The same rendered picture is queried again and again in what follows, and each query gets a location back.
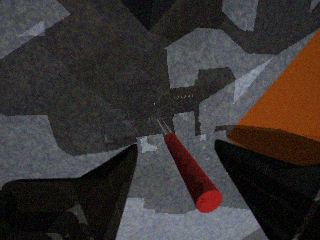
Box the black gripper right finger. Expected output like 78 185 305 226
215 140 320 240

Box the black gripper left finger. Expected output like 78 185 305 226
1 144 138 240

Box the red peg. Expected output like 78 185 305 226
164 133 223 213

